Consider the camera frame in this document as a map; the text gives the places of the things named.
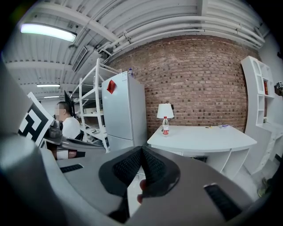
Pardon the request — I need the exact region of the white refrigerator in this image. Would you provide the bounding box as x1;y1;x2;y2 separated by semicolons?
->
101;70;148;152

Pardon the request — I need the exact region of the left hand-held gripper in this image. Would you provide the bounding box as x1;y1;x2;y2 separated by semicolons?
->
17;91;107;153

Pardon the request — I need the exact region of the white metal shelf rack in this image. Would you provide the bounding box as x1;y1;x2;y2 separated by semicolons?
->
72;58;121;153

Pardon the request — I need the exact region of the black device with printed squares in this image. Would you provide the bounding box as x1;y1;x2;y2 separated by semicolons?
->
274;81;283;97

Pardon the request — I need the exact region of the black monitor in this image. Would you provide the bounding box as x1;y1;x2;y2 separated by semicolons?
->
64;90;75;116

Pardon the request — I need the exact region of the white bookshelf cabinet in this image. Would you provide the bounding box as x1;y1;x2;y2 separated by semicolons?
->
240;55;283;175

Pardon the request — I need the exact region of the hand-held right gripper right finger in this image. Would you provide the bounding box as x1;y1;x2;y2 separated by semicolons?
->
125;145;255;226

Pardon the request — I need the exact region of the large ceiling tube light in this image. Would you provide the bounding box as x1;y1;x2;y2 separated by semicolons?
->
20;23;78;43

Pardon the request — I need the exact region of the red label plastic water bottle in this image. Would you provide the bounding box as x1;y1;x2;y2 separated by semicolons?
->
161;116;170;136

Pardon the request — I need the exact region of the white table lamp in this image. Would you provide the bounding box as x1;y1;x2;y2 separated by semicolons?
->
156;102;176;121

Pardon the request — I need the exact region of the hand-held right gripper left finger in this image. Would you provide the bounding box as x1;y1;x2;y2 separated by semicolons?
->
55;145;142;224

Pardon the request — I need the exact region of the red diamond paper sticker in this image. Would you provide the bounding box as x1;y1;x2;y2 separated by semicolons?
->
106;79;117;95

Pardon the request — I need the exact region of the ceiling air vent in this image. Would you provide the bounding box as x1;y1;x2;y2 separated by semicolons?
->
71;46;88;72

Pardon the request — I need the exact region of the white desk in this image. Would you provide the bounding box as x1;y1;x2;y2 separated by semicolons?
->
146;124;258;180

